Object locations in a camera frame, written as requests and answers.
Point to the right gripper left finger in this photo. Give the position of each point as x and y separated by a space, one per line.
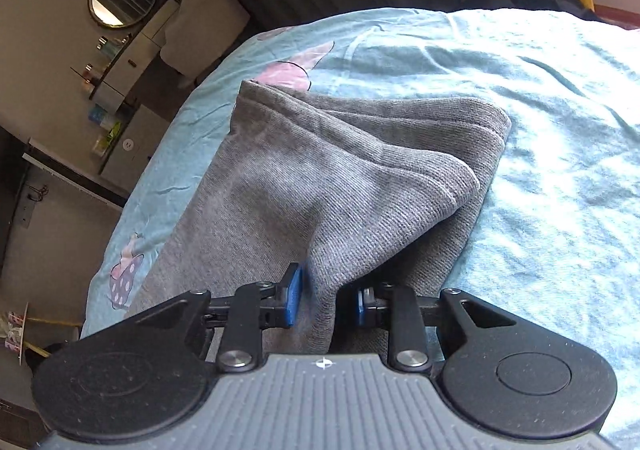
154 369

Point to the grey sweatpants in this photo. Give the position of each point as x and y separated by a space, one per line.
347 188

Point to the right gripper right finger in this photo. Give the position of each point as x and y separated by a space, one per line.
501 373

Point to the white bedside drawer cabinet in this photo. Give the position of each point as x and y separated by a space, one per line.
134 149

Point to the light blue bed sheet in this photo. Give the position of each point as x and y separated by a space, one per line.
557 236

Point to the cream shell-back chair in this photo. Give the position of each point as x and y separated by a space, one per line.
200 33

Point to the white vanity desk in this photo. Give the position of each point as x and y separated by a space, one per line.
127 67

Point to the blue white canister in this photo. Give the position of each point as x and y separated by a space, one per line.
101 117

